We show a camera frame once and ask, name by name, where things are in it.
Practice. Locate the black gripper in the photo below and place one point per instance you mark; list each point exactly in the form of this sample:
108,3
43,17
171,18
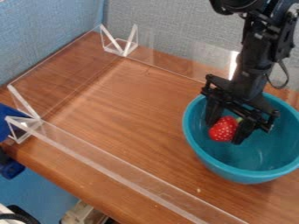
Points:
256,108

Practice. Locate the red toy strawberry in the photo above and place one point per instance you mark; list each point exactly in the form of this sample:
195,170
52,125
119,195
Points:
224,128

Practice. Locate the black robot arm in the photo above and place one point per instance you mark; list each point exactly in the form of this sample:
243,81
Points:
267,43

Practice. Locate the blue plastic bowl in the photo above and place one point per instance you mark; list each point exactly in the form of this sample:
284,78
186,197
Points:
264,157

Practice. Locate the clear acrylic barrier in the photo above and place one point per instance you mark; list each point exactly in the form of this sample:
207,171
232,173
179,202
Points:
103,133

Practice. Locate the white object under table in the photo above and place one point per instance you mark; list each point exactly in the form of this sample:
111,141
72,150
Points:
83,214

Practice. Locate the blue table clamp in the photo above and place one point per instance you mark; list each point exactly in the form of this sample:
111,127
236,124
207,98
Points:
9,167

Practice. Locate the black and white object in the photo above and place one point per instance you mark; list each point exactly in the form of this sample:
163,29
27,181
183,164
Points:
13,215

